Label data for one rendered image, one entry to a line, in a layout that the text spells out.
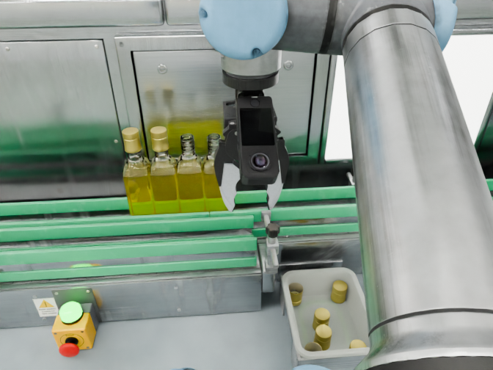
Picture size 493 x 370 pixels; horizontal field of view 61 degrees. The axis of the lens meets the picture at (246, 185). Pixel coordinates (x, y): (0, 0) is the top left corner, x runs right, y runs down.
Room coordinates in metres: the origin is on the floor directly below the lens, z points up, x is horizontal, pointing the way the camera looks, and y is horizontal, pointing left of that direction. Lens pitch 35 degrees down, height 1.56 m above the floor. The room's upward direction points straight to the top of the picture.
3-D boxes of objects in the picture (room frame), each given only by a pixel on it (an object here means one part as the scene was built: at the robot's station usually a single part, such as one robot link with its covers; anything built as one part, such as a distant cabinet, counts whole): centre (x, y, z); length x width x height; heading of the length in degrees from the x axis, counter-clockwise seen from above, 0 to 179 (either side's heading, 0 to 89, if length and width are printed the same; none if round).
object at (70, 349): (0.52, 0.37, 0.79); 0.04 x 0.03 x 0.04; 95
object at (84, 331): (0.57, 0.37, 0.79); 0.07 x 0.07 x 0.07; 5
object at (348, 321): (0.58, -0.17, 0.80); 0.22 x 0.17 x 0.09; 5
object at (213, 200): (0.78, 0.07, 0.99); 0.06 x 0.06 x 0.21; 5
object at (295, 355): (0.61, -0.17, 0.79); 0.27 x 0.17 x 0.08; 5
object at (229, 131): (0.52, 0.00, 1.32); 0.09 x 0.08 x 0.12; 5
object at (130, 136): (0.77, 0.24, 1.14); 0.04 x 0.04 x 0.04
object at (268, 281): (0.69, -0.05, 0.85); 0.09 x 0.04 x 0.07; 5
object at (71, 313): (0.57, 0.37, 0.84); 0.05 x 0.05 x 0.03
